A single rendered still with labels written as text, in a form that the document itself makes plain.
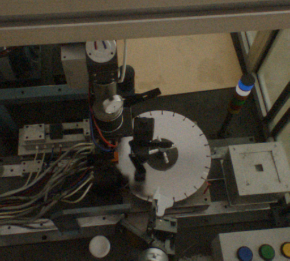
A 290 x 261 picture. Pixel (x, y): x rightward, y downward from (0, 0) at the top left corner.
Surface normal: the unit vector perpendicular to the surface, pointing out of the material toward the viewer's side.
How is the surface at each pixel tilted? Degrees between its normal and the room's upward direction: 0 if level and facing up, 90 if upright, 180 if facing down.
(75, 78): 90
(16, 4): 90
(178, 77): 0
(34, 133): 0
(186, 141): 0
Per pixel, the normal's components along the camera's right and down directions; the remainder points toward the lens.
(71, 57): 0.04, -0.45
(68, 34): 0.11, 0.89
